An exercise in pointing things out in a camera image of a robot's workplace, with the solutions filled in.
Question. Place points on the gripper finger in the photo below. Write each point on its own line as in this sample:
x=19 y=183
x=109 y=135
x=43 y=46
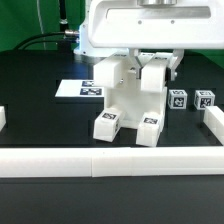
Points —
x=134 y=58
x=175 y=60

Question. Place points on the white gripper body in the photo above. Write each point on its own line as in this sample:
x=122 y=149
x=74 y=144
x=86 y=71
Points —
x=157 y=24

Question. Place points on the white chair seat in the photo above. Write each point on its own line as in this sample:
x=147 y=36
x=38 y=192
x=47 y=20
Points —
x=129 y=98

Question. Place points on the white tagged cube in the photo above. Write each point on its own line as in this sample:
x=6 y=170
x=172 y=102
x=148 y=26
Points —
x=177 y=99
x=203 y=98

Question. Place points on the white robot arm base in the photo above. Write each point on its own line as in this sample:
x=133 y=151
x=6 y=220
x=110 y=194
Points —
x=85 y=51

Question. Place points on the white U-shaped obstacle fence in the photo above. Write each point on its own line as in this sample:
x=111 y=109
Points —
x=105 y=162

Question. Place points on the white marker base plate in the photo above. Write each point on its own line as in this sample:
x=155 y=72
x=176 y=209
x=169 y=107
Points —
x=79 y=88

